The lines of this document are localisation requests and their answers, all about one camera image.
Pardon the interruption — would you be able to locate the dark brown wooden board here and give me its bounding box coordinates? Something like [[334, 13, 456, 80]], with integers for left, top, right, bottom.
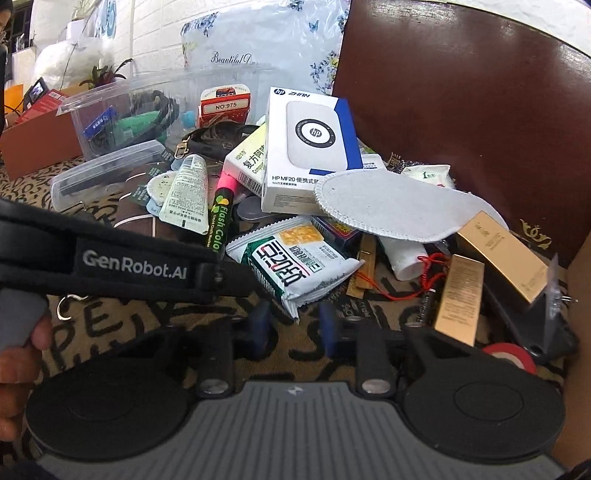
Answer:
[[332, 0, 591, 268]]

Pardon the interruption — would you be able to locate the white cream tube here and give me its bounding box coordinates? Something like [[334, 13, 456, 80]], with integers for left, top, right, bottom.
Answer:
[[161, 154, 208, 234]]

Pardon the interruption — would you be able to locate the red white card pack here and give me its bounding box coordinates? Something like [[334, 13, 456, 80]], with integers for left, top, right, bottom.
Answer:
[[198, 84, 252, 127]]

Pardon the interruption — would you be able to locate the red string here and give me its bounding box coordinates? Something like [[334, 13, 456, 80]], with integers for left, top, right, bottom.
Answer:
[[416, 251, 451, 296]]

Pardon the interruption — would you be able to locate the letter print mat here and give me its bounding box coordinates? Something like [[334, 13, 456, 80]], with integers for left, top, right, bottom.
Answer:
[[0, 156, 571, 462]]

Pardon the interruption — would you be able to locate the brown striped glasses case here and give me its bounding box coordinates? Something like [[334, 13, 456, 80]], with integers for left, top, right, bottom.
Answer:
[[113, 165, 160, 227]]

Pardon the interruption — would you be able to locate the clear plastic package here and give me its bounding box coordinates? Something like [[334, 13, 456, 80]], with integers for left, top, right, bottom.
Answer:
[[542, 254, 578, 333]]

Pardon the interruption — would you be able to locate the wooden stick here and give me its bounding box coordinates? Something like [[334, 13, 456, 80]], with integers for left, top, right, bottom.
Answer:
[[346, 233, 377, 298]]

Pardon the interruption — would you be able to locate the wide gold box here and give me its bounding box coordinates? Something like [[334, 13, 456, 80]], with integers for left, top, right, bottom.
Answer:
[[457, 211, 550, 304]]

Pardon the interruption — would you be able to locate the small black monitor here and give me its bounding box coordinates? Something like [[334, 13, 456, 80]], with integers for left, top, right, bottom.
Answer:
[[25, 78, 49, 104]]

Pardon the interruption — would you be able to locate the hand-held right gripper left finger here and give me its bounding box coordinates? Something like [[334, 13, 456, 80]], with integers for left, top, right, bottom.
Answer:
[[111, 300, 280, 400]]

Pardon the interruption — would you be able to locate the metal hook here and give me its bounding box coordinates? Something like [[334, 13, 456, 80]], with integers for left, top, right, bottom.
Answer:
[[58, 294, 90, 321]]

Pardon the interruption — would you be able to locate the white green blister pack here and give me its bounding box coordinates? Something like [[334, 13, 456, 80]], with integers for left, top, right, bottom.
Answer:
[[148, 173, 178, 215]]

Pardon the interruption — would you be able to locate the black coiled cable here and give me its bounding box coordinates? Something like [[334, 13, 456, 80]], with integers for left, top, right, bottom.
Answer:
[[139, 90, 181, 134]]

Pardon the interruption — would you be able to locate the clear plastic container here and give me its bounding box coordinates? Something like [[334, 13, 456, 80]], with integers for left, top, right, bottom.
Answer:
[[58, 69, 208, 160]]

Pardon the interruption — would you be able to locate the black highlighter pink cap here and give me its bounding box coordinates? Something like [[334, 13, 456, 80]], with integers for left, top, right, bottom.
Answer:
[[205, 171, 239, 252]]

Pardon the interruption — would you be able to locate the white plastic bag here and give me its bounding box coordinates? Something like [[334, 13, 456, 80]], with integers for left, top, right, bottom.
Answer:
[[34, 39, 100, 88]]

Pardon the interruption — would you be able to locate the grey insole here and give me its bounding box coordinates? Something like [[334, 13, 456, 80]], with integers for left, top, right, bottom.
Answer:
[[238, 194, 273, 222], [314, 169, 511, 243]]

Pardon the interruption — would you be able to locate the blue wall decal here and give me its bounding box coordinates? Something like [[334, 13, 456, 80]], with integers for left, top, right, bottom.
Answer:
[[99, 0, 119, 40]]

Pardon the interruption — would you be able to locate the clear plastic pencil case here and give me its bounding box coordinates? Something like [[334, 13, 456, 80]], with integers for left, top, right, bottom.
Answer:
[[50, 140, 166, 212]]

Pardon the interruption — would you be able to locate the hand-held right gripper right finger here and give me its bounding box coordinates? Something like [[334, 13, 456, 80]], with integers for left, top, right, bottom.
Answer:
[[318, 304, 483, 398]]

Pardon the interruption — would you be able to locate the large tan cardboard box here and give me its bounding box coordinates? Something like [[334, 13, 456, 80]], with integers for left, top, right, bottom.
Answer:
[[551, 251, 591, 480]]

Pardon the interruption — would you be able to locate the floral print plastic bag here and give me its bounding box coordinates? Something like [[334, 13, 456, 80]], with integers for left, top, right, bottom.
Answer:
[[180, 0, 352, 116]]

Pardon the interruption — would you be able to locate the dark colourful card box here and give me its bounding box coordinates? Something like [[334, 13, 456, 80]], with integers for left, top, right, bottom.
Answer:
[[311, 217, 363, 243]]

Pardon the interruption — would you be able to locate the white tissue packet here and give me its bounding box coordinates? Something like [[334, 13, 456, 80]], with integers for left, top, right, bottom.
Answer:
[[402, 165, 455, 190]]

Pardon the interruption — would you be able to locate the white blue device box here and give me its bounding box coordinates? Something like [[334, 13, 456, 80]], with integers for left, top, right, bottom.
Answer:
[[261, 86, 364, 215]]

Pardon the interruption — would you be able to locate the white bottle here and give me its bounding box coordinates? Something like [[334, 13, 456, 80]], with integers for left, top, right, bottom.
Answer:
[[381, 235, 432, 281]]

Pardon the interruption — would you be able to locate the white medicine box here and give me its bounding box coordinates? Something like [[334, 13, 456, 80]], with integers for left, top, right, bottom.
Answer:
[[224, 122, 269, 195]]

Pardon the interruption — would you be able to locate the green white snack packet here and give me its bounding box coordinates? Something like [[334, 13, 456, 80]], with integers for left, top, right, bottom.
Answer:
[[225, 217, 362, 319]]

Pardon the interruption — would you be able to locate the brown cardboard box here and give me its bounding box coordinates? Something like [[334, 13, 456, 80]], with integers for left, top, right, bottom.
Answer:
[[0, 88, 86, 178]]

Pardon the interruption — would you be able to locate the red green potted plant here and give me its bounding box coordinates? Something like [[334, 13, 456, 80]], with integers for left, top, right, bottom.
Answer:
[[81, 60, 132, 89]]

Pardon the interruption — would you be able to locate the narrow gold box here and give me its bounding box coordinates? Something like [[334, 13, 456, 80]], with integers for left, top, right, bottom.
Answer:
[[434, 254, 485, 347]]

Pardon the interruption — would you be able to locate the blue package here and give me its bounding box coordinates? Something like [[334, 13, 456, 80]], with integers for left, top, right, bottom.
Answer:
[[83, 106, 116, 139]]

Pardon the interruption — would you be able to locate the person's left hand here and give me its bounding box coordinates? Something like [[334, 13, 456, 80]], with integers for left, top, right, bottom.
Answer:
[[0, 318, 54, 444]]

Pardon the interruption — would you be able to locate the white cable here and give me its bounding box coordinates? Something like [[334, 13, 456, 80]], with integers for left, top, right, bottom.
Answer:
[[113, 213, 160, 236]]

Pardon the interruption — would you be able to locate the red tape roll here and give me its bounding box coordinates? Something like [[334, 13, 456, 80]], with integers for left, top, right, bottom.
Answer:
[[482, 342, 537, 374]]

